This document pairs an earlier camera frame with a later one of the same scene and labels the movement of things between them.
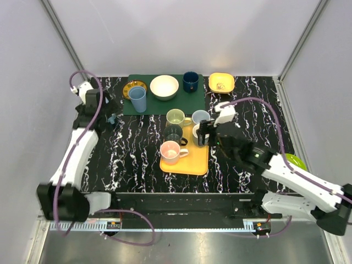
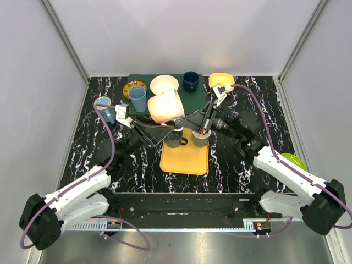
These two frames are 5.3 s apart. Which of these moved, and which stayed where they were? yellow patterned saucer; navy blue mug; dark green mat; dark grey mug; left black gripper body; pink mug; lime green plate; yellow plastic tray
Moved: pink mug; left black gripper body
Stayed: navy blue mug; yellow patterned saucer; lime green plate; dark green mat; yellow plastic tray; dark grey mug
